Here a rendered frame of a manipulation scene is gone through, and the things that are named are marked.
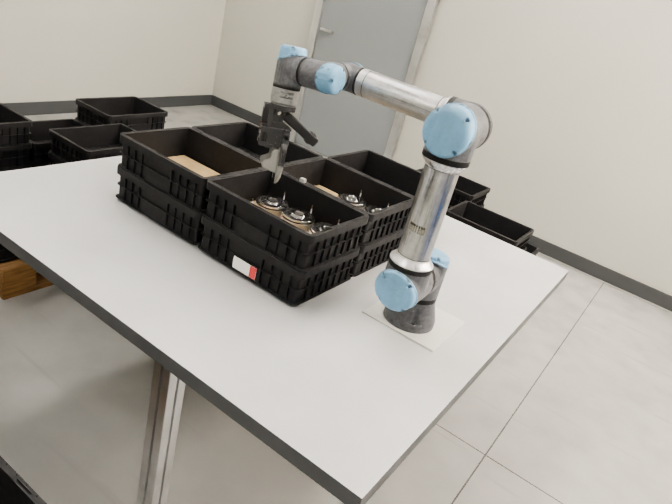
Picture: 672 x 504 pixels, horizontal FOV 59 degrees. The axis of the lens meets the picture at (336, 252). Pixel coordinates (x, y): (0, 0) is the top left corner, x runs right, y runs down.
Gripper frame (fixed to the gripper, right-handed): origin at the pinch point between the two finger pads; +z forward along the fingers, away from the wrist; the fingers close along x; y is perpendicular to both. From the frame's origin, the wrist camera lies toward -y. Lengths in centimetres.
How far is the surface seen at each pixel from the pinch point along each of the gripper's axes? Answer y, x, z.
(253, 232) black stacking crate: 4.6, 7.1, 15.1
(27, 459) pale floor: 60, 2, 101
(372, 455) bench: -20, 70, 38
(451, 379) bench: -48, 43, 35
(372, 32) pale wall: -101, -334, -53
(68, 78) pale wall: 127, -348, 32
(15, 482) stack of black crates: 47, 69, 49
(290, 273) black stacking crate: -6.0, 17.6, 21.6
